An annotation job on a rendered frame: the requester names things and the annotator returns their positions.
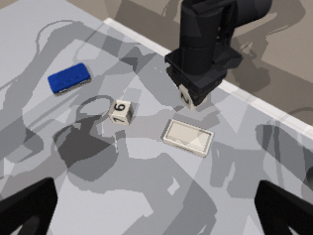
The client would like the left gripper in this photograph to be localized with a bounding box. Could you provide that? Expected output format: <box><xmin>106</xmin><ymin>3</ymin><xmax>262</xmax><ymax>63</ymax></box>
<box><xmin>164</xmin><ymin>28</ymin><xmax>242</xmax><ymax>106</ymax></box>

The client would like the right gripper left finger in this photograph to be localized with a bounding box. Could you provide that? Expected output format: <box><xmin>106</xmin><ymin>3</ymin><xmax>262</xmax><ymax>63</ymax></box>
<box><xmin>0</xmin><ymin>177</ymin><xmax>58</xmax><ymax>235</ymax></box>

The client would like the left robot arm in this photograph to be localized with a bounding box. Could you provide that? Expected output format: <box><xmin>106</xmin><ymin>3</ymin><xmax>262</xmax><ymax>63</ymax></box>
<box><xmin>180</xmin><ymin>0</ymin><xmax>272</xmax><ymax>69</ymax></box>

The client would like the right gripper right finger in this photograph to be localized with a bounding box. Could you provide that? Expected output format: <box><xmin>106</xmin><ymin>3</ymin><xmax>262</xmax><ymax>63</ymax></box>
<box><xmin>255</xmin><ymin>179</ymin><xmax>313</xmax><ymax>235</ymax></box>

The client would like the beige number cube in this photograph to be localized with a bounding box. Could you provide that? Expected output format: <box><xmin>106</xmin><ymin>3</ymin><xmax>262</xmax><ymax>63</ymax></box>
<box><xmin>108</xmin><ymin>99</ymin><xmax>134</xmax><ymax>126</ymax></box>
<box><xmin>179</xmin><ymin>84</ymin><xmax>207</xmax><ymax>110</ymax></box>

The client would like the grey bottle with blue cap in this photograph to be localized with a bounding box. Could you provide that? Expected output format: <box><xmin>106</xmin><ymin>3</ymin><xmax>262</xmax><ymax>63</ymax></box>
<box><xmin>307</xmin><ymin>167</ymin><xmax>313</xmax><ymax>189</ymax></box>

